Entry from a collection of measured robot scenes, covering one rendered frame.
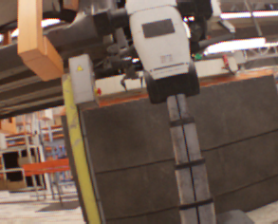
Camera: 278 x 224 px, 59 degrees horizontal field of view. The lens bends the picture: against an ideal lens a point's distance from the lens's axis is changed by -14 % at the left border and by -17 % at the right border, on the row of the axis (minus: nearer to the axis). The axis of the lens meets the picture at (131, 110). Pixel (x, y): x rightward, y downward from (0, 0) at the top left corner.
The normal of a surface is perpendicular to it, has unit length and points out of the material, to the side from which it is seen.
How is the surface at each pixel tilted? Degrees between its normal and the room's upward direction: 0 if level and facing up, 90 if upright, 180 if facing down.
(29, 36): 90
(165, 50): 90
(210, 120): 90
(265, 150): 90
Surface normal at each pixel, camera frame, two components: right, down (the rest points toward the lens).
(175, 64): -0.17, -0.14
